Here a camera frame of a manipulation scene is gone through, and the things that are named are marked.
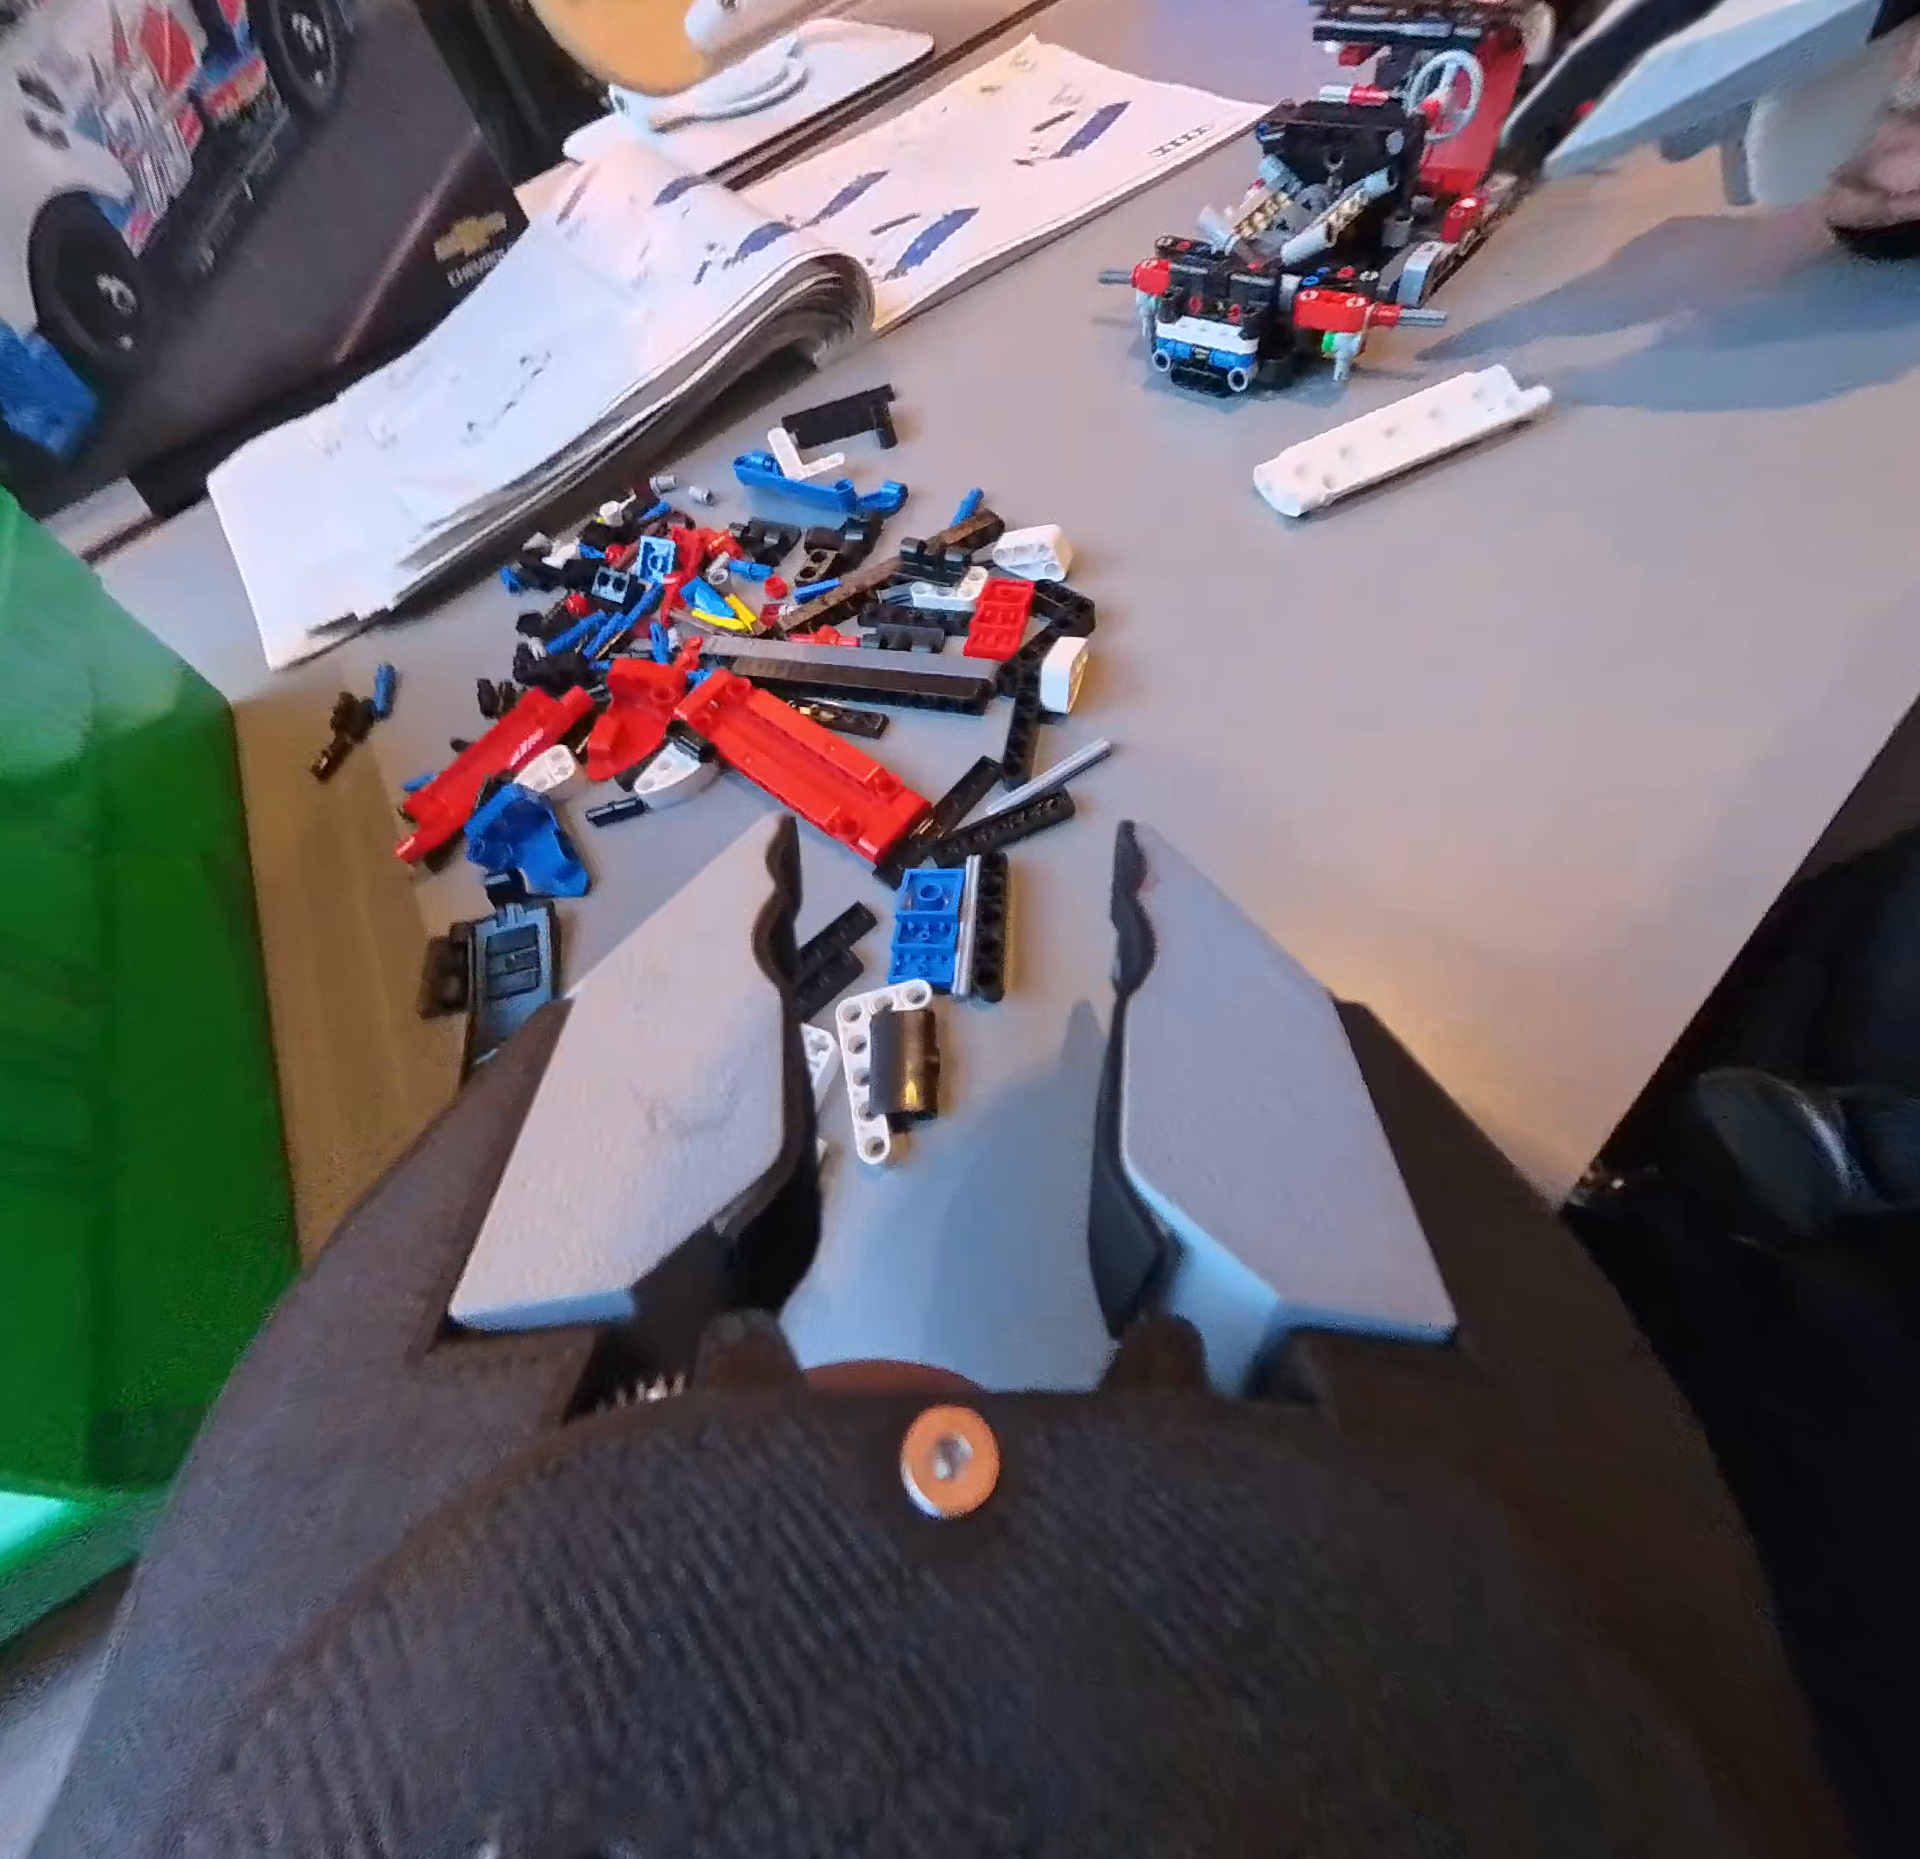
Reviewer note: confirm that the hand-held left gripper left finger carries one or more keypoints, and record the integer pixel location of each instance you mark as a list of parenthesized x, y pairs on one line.
[(642, 1141)]

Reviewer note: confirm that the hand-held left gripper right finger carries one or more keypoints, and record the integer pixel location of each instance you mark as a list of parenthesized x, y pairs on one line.
[(1264, 1155)]

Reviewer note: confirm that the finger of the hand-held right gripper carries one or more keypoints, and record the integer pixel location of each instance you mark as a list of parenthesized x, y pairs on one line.
[(1724, 46)]

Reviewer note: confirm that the white long toy panel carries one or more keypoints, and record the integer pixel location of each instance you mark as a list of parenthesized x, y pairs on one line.
[(1397, 443)]

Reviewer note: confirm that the pile of mixed toy bricks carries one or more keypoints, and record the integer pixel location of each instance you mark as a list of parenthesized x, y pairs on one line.
[(839, 677)]

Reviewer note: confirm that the grey desk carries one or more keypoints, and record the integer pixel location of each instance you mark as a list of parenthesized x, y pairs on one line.
[(1426, 765)]

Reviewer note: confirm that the person's right hand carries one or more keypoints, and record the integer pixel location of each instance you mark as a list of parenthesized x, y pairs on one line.
[(1884, 193)]

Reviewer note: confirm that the red long toy panel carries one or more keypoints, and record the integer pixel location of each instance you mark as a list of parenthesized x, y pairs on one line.
[(813, 765)]

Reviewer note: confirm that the partly built toy car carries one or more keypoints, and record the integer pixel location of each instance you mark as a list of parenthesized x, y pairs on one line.
[(1323, 207)]

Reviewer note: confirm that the green plastic bin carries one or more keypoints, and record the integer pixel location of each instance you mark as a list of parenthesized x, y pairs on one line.
[(118, 1066)]

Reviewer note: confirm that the blue curved toy panel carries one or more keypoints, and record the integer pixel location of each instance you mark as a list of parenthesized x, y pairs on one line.
[(813, 493)]

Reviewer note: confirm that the white angled toy beam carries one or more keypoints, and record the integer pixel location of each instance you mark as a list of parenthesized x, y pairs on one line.
[(778, 455)]

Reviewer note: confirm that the black angled toy beam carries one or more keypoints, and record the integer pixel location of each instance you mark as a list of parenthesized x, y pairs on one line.
[(832, 415)]

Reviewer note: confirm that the thick building instruction booklet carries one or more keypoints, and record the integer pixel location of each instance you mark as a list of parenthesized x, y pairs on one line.
[(526, 377)]

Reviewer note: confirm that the wooden book stand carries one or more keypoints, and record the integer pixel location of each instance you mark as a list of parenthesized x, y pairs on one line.
[(793, 66)]

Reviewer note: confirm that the black toy car box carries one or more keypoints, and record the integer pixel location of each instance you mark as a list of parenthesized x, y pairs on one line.
[(390, 168)]

